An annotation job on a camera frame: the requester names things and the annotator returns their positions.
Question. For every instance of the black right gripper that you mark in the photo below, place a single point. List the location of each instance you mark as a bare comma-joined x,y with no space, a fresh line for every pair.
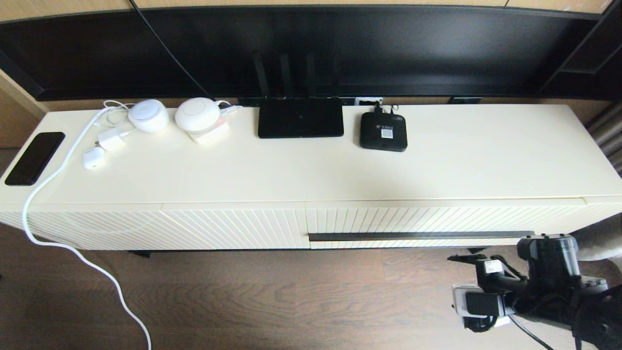
549,304

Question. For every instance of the cream drawer with ribbed front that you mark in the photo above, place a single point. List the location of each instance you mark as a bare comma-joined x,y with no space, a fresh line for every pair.
413,216

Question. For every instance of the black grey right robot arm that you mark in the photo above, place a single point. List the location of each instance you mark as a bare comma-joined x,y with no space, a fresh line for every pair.
602,316

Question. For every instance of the cream tv cabinet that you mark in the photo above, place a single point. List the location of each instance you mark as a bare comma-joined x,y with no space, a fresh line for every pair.
291,170

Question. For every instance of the grey upholstered seat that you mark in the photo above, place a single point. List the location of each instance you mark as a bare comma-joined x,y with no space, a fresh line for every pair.
602,238

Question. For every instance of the grey curtain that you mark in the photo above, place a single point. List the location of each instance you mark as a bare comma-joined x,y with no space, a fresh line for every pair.
610,141

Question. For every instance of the black set-top box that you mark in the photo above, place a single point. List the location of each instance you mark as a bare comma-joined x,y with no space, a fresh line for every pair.
376,138

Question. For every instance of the black router with antennas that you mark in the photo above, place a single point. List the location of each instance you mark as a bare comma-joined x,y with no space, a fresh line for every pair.
300,119

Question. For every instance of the black flat television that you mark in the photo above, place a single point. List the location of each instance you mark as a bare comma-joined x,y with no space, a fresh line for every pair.
388,48

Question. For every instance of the cream square base box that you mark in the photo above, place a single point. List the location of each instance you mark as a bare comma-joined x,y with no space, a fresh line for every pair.
213,137

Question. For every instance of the white dome shaped device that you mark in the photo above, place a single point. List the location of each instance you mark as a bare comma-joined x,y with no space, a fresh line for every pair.
197,114

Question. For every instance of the white round smart speaker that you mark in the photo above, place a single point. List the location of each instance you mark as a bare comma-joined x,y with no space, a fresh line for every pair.
148,118

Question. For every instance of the white charger adapter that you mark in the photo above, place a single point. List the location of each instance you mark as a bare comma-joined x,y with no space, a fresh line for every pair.
112,139

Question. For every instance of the small white charger cube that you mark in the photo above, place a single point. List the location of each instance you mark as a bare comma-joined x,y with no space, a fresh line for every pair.
94,158

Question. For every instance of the black smartphone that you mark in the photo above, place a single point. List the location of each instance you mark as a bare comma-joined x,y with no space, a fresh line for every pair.
35,158

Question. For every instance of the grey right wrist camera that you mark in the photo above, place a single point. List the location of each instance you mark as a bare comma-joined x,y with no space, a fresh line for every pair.
459,301

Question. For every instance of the white wall socket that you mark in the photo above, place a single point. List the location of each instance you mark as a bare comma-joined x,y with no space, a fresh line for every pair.
362,101

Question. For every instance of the black wall shelf unit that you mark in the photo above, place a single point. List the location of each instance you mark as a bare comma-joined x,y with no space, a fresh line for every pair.
607,78

